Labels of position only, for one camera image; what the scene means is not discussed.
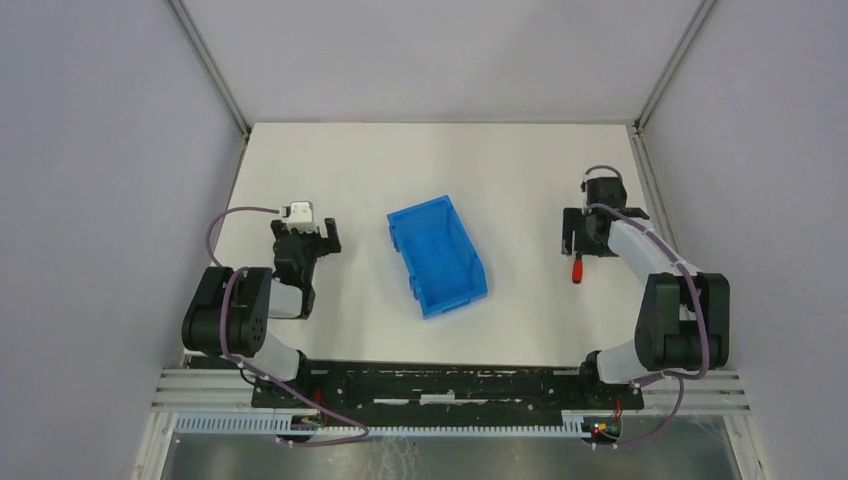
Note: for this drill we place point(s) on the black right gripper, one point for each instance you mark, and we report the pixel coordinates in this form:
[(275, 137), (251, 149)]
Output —
[(589, 242)]

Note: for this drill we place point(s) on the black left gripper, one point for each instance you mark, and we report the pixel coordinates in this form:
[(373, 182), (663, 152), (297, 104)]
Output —
[(315, 240)]

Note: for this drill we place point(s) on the red handled screwdriver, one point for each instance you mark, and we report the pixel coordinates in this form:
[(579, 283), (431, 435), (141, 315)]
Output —
[(577, 272)]

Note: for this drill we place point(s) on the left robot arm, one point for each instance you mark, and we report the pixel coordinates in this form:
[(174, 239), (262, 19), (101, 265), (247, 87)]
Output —
[(229, 317)]

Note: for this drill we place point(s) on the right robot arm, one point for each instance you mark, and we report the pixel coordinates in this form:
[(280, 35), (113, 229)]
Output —
[(683, 324)]

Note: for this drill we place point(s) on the blue plastic storage bin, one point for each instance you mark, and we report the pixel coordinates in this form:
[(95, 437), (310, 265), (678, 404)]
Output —
[(444, 269)]

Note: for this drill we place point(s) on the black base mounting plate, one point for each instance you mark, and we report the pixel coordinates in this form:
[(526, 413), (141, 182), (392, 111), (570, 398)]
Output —
[(431, 395)]

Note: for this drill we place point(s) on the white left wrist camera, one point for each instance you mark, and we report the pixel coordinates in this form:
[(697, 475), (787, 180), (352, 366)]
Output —
[(299, 216)]

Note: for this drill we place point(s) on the left corner aluminium post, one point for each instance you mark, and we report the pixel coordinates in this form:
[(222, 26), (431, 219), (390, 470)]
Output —
[(209, 65)]

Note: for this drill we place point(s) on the corner aluminium post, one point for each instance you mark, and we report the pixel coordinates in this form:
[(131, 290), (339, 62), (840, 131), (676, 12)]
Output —
[(691, 32), (209, 65)]

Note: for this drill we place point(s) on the white slotted cable duct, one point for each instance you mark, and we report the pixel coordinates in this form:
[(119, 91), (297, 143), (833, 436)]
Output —
[(284, 425)]

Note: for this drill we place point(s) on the right corner aluminium post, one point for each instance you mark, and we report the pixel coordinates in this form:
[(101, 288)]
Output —
[(691, 32)]

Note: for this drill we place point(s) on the aluminium front frame rail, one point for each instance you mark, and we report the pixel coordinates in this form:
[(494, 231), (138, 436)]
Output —
[(218, 390)]

